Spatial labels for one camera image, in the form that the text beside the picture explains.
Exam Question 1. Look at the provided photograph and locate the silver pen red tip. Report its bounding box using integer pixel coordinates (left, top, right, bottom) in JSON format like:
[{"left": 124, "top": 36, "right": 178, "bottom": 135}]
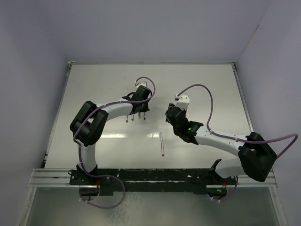
[{"left": 160, "top": 132, "right": 165, "bottom": 157}]

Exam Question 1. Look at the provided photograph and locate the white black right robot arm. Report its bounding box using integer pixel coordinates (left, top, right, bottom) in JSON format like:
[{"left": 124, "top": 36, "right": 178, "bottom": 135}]
[{"left": 166, "top": 103, "right": 277, "bottom": 184}]

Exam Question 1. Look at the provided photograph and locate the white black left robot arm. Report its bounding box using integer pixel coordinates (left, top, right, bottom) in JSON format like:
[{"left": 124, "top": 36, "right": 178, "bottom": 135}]
[{"left": 70, "top": 85, "right": 153, "bottom": 185}]

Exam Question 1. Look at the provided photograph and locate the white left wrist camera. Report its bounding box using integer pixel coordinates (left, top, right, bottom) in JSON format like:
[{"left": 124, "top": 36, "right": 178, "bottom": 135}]
[{"left": 135, "top": 81, "right": 147, "bottom": 88}]

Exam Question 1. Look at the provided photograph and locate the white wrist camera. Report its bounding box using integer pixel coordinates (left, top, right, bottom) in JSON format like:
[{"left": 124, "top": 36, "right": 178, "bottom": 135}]
[
  {"left": 135, "top": 81, "right": 147, "bottom": 88},
  {"left": 174, "top": 93, "right": 190, "bottom": 111}
]

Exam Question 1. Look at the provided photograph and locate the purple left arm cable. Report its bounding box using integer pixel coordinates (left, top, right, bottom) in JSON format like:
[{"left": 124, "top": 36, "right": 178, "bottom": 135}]
[{"left": 72, "top": 76, "right": 156, "bottom": 176}]

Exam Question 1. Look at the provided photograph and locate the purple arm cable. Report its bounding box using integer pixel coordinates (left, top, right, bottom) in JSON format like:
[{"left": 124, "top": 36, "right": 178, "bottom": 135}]
[
  {"left": 177, "top": 84, "right": 299, "bottom": 158},
  {"left": 72, "top": 76, "right": 156, "bottom": 176}
]

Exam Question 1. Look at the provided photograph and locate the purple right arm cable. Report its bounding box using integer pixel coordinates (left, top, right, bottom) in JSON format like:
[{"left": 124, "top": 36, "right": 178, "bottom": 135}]
[{"left": 177, "top": 84, "right": 299, "bottom": 158}]

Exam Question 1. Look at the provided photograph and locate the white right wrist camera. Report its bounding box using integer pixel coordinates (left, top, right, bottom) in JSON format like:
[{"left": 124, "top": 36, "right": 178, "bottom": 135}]
[{"left": 174, "top": 93, "right": 190, "bottom": 111}]

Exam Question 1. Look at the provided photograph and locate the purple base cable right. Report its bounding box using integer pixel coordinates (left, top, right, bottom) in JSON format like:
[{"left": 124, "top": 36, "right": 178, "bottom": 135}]
[{"left": 210, "top": 175, "right": 238, "bottom": 203}]

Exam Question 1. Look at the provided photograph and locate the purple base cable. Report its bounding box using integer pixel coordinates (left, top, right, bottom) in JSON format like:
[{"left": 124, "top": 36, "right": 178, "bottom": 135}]
[
  {"left": 210, "top": 175, "right": 238, "bottom": 203},
  {"left": 79, "top": 177, "right": 126, "bottom": 209}
]

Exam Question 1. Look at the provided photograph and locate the aluminium table edge rail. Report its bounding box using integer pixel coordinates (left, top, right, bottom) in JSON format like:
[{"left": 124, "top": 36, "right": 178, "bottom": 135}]
[{"left": 231, "top": 62, "right": 253, "bottom": 132}]

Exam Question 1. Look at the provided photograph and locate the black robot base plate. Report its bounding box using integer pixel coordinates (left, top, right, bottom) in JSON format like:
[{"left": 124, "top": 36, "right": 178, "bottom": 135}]
[{"left": 68, "top": 168, "right": 236, "bottom": 196}]

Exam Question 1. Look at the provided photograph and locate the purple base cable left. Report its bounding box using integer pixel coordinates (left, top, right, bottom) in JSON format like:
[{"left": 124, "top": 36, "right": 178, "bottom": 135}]
[{"left": 79, "top": 177, "right": 126, "bottom": 209}]

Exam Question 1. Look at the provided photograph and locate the aluminium extrusion rail left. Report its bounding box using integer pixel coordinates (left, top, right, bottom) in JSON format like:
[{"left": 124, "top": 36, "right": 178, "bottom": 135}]
[{"left": 28, "top": 169, "right": 70, "bottom": 188}]

